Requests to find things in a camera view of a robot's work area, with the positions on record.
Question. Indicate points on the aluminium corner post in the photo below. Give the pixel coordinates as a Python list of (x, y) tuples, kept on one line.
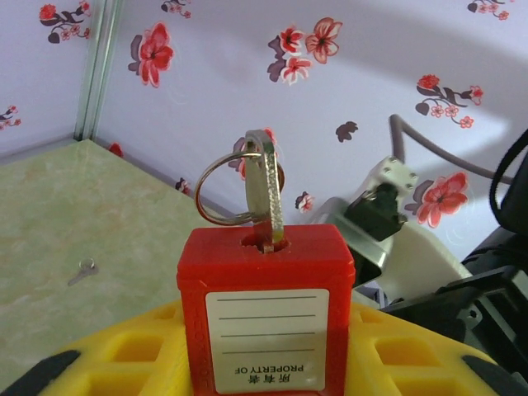
[(97, 74)]

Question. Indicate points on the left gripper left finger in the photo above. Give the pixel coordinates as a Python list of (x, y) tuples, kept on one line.
[(95, 371)]

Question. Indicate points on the red padlock with white label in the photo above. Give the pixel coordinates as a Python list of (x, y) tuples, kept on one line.
[(268, 284)]

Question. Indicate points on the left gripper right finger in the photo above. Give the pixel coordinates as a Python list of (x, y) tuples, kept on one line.
[(412, 371)]

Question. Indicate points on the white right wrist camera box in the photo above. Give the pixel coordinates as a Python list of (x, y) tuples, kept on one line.
[(416, 264)]

